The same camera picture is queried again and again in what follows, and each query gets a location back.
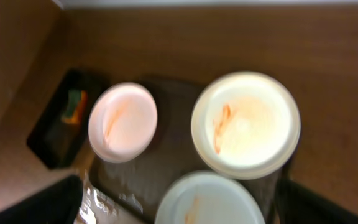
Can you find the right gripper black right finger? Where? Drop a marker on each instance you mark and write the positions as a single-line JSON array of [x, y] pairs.
[[298, 205]]

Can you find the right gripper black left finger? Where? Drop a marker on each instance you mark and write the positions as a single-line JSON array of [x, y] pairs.
[[58, 203]]

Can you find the pale blue plate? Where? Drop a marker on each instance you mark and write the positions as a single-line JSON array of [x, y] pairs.
[[205, 197]]

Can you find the cream white plate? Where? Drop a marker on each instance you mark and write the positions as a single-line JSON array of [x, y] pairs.
[[245, 125]]

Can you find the pink plate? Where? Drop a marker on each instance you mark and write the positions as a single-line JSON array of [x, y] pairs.
[[122, 122]]

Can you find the orange green scrub sponge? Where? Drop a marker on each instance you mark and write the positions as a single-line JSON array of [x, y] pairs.
[[73, 113]]

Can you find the small black tray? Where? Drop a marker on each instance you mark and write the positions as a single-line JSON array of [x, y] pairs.
[[56, 143]]

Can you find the brown plastic serving tray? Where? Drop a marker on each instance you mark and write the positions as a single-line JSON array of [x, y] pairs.
[[141, 183]]

